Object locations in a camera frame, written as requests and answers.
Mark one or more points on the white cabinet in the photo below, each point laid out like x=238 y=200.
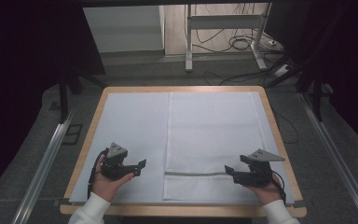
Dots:
x=121 y=28

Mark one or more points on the black metal stand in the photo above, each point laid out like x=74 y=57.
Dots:
x=63 y=99
x=317 y=99

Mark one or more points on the person's right hand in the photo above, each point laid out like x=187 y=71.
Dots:
x=265 y=193

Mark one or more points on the white power strip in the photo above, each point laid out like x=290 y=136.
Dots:
x=282 y=70

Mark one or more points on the person's left hand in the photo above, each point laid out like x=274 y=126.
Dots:
x=105 y=186

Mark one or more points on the black floor outlet box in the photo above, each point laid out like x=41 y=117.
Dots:
x=72 y=134

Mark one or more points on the aluminium floor rail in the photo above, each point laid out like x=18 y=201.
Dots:
x=335 y=155
x=43 y=165

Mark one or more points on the white table mat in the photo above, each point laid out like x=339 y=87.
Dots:
x=130 y=124

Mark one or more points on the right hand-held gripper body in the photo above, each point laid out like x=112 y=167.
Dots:
x=259 y=174

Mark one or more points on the dark curtain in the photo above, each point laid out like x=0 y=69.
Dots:
x=18 y=77
x=348 y=62

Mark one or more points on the wooden-edged table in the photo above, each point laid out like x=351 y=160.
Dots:
x=180 y=211

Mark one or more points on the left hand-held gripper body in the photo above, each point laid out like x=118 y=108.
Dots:
x=115 y=169

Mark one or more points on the white metal desk frame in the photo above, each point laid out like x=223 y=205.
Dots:
x=189 y=46

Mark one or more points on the white cloth towel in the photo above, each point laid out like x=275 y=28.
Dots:
x=214 y=130

